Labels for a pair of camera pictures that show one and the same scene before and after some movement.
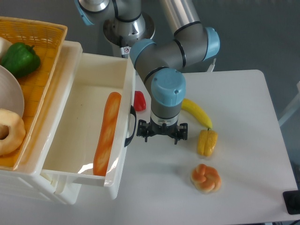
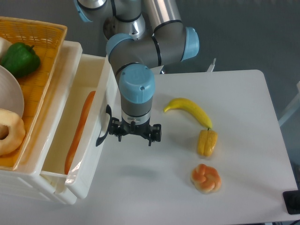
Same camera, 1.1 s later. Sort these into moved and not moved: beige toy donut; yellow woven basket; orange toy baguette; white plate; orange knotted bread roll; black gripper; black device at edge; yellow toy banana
Moved: orange toy baguette; black gripper
Not moved: white plate; yellow toy banana; yellow woven basket; orange knotted bread roll; beige toy donut; black device at edge
